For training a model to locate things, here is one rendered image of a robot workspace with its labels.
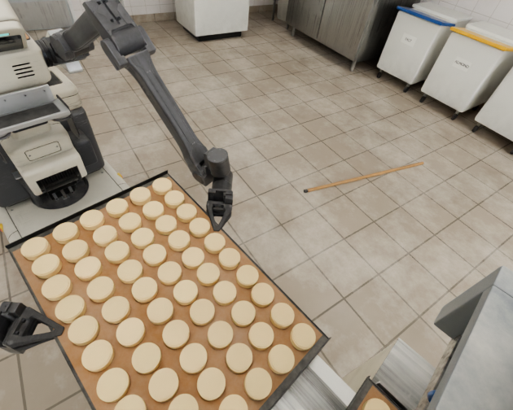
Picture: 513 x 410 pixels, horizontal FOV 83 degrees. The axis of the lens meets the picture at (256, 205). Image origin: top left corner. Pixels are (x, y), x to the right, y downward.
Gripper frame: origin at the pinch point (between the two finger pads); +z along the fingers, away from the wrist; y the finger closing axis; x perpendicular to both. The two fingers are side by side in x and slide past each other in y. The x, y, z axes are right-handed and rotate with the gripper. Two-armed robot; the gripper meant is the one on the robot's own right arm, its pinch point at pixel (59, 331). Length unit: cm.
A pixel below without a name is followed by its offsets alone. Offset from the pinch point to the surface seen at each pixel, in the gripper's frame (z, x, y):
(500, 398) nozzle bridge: 61, -11, 28
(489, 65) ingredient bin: 250, 260, -30
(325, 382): 51, -6, 0
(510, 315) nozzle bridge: 68, -2, 28
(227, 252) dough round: 29.9, 19.2, 2.3
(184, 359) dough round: 24.2, -3.9, 2.0
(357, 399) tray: 57, -8, 0
